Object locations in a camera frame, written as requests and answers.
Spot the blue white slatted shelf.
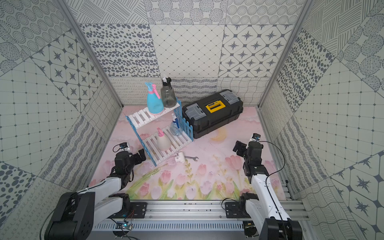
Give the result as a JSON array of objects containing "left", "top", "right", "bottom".
[{"left": 125, "top": 97, "right": 194, "bottom": 167}]

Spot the clear spray bottle blue nozzle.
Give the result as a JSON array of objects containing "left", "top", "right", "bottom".
[{"left": 170, "top": 114, "right": 183, "bottom": 136}]

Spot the teal pink spray bottle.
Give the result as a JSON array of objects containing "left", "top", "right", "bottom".
[{"left": 145, "top": 82, "right": 165, "bottom": 115}]

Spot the dark smoky spray bottle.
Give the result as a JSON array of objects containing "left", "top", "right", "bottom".
[{"left": 161, "top": 77, "right": 177, "bottom": 108}]

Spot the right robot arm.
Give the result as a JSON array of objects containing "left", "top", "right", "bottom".
[{"left": 221, "top": 136, "right": 303, "bottom": 240}]

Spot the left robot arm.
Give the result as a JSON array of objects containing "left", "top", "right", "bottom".
[{"left": 39, "top": 149, "right": 147, "bottom": 240}]

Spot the white plastic pipe fitting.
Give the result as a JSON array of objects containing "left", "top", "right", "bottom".
[{"left": 175, "top": 152, "right": 186, "bottom": 163}]

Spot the silver wrench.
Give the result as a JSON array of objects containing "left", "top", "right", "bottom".
[{"left": 185, "top": 156, "right": 199, "bottom": 162}]

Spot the small circuit board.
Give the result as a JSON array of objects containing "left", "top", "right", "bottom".
[{"left": 117, "top": 222, "right": 133, "bottom": 231}]

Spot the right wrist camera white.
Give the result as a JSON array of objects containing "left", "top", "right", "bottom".
[{"left": 250, "top": 133, "right": 261, "bottom": 142}]

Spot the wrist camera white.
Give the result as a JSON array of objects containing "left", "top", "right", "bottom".
[
  {"left": 250, "top": 133, "right": 261, "bottom": 142},
  {"left": 119, "top": 142, "right": 131, "bottom": 152}
]

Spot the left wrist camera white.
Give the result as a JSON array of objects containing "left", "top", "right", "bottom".
[{"left": 119, "top": 142, "right": 131, "bottom": 152}]

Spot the black toolbox yellow handle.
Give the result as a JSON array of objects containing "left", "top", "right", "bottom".
[{"left": 182, "top": 90, "right": 244, "bottom": 139}]

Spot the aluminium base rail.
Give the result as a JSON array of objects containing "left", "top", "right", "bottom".
[{"left": 89, "top": 199, "right": 310, "bottom": 232}]

